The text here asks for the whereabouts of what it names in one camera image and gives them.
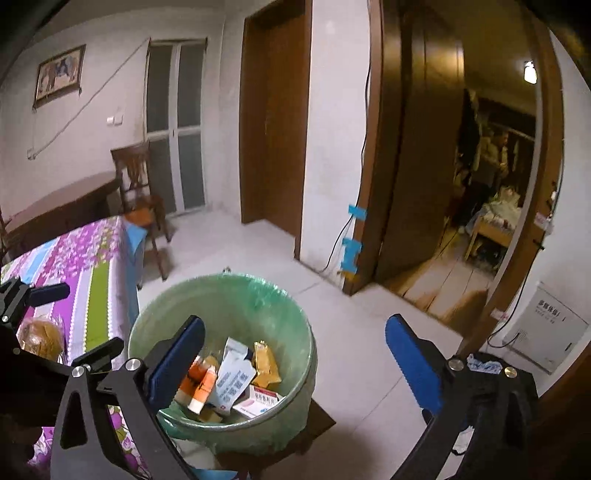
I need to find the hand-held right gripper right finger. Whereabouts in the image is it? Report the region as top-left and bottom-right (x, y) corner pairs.
(385, 314), (542, 480)

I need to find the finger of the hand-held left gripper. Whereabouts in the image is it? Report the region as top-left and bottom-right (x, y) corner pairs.
(0, 278), (71, 326)
(68, 337), (125, 371)

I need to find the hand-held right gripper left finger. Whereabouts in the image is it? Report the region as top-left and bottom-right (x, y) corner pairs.
(51, 315), (206, 480)

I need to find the orange white carton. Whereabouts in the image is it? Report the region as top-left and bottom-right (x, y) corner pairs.
(187, 355), (219, 414)

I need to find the large white wipes packet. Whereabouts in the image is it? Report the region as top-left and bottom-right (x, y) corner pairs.
(213, 355), (257, 414)

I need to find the white red medicine box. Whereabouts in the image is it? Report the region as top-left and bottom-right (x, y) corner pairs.
(232, 385), (283, 418)

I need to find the green-lined trash bin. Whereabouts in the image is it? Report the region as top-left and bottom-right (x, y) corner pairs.
(127, 273), (318, 455)

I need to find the bread in clear bag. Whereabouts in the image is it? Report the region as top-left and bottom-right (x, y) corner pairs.
(17, 318), (65, 365)

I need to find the floral striped tablecloth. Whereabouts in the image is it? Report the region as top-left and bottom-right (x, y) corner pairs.
(0, 216), (155, 480)

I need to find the round wooden table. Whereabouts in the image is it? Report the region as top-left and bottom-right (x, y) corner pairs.
(0, 171), (122, 259)

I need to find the wooden chair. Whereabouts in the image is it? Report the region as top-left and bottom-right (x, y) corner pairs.
(110, 141), (174, 282)

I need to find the dark wooden stool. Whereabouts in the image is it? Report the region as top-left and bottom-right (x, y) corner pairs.
(217, 397), (337, 480)

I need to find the glass double door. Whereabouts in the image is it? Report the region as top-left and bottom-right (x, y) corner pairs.
(144, 39), (208, 217)

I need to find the open wooden door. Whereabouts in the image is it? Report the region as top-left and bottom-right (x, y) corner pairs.
(374, 14), (465, 284)

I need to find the closed wooden door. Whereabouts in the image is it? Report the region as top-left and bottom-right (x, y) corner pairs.
(239, 0), (314, 238)

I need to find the white wall box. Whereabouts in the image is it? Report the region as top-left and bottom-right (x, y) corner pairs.
(501, 279), (578, 374)

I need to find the framed wall picture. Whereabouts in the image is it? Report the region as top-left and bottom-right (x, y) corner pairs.
(33, 44), (88, 109)

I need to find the wooden doorway frame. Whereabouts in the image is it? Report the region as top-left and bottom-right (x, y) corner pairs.
(344, 0), (566, 352)

